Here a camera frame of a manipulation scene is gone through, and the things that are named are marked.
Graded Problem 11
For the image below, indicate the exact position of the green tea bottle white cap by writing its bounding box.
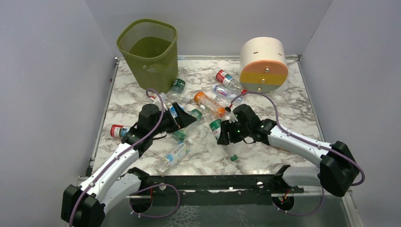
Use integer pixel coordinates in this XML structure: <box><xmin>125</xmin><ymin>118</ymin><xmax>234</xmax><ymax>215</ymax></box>
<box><xmin>171</xmin><ymin>105</ymin><xmax>206</xmax><ymax>142</ymax></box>

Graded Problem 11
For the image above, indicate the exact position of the clear bottle green cap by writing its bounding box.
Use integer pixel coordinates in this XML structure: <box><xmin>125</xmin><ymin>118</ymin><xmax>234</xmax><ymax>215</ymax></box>
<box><xmin>208</xmin><ymin>117</ymin><xmax>238</xmax><ymax>162</ymax></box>

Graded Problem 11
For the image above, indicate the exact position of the orange plastic bottle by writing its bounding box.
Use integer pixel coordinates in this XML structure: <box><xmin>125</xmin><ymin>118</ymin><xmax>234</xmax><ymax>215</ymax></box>
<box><xmin>193</xmin><ymin>91</ymin><xmax>228</xmax><ymax>118</ymax></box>

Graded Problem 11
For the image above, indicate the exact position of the clear bottle blue purple label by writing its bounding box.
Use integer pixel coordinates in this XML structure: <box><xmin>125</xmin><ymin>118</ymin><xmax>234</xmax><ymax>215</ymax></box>
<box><xmin>211</xmin><ymin>84</ymin><xmax>238</xmax><ymax>106</ymax></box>

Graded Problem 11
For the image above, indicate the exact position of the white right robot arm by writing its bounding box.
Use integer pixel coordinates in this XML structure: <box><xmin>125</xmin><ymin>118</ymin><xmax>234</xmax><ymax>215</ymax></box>
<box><xmin>217</xmin><ymin>104</ymin><xmax>360</xmax><ymax>197</ymax></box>

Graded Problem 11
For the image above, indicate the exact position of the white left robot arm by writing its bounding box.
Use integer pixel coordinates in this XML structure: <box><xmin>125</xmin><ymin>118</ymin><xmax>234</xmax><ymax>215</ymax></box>
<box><xmin>61</xmin><ymin>103</ymin><xmax>197</xmax><ymax>227</ymax></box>

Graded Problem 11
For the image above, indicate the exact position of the green plastic waste bin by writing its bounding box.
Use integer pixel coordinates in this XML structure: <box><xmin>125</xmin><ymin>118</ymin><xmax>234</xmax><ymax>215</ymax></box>
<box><xmin>116</xmin><ymin>19</ymin><xmax>178</xmax><ymax>93</ymax></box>

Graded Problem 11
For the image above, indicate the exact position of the clear bottle dark green label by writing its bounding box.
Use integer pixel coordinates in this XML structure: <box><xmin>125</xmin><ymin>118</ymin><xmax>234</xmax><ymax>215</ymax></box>
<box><xmin>167</xmin><ymin>69</ymin><xmax>188</xmax><ymax>102</ymax></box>

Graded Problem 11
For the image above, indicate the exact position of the clear bottle light blue label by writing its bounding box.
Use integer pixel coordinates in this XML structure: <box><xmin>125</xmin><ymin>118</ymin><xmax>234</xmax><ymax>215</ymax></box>
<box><xmin>154</xmin><ymin>138</ymin><xmax>193</xmax><ymax>176</ymax></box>

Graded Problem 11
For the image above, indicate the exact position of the clear bottle red blue label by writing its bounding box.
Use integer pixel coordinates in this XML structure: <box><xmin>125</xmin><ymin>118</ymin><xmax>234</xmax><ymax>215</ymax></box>
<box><xmin>103</xmin><ymin>123</ymin><xmax>130</xmax><ymax>139</ymax></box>

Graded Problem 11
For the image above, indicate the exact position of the cream cylinder with coloured face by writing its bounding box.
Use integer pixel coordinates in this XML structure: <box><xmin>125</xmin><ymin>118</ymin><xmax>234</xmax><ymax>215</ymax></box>
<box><xmin>239</xmin><ymin>37</ymin><xmax>288</xmax><ymax>93</ymax></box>

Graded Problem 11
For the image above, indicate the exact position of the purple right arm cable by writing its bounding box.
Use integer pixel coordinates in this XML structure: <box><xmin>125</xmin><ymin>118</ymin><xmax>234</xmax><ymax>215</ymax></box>
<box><xmin>230</xmin><ymin>91</ymin><xmax>366</xmax><ymax>218</ymax></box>

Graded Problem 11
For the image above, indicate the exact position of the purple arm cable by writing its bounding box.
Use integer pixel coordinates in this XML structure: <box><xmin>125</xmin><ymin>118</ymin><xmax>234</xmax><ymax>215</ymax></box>
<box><xmin>230</xmin><ymin>91</ymin><xmax>366</xmax><ymax>218</ymax></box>
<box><xmin>68</xmin><ymin>88</ymin><xmax>181</xmax><ymax>227</ymax></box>

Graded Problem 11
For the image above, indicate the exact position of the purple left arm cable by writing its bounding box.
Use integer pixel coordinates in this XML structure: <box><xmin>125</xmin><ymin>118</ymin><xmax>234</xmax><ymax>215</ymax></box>
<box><xmin>68</xmin><ymin>88</ymin><xmax>181</xmax><ymax>227</ymax></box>

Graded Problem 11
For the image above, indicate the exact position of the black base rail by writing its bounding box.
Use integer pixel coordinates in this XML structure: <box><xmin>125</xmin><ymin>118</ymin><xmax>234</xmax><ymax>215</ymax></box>
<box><xmin>127</xmin><ymin>167</ymin><xmax>304</xmax><ymax>208</ymax></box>

